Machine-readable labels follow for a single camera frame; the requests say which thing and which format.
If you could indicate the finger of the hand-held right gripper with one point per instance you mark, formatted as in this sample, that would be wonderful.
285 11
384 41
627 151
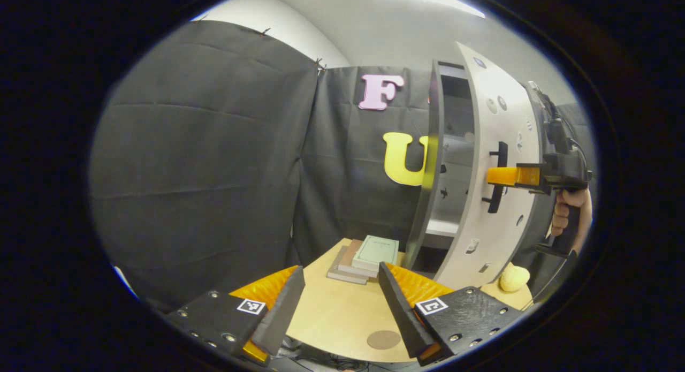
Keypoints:
505 176

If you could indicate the brown round coaster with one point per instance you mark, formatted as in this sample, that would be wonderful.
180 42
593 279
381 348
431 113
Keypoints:
383 340

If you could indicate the grey book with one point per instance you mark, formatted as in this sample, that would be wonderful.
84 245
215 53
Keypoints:
342 275

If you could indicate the yellow toy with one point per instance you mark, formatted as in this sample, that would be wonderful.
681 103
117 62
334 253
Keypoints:
515 278

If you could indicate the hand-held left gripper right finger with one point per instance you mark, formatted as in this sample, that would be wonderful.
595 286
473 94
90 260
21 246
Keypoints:
398 308

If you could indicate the brown book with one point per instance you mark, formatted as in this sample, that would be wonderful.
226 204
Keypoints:
349 257

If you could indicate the black backdrop cloth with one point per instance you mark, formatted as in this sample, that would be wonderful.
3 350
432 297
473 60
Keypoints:
203 163

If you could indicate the green book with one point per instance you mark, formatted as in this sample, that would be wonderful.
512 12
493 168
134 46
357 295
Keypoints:
376 251

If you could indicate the dark grey cabinet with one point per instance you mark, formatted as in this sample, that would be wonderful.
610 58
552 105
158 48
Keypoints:
428 200

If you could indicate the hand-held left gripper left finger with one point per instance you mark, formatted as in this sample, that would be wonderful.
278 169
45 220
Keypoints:
283 313

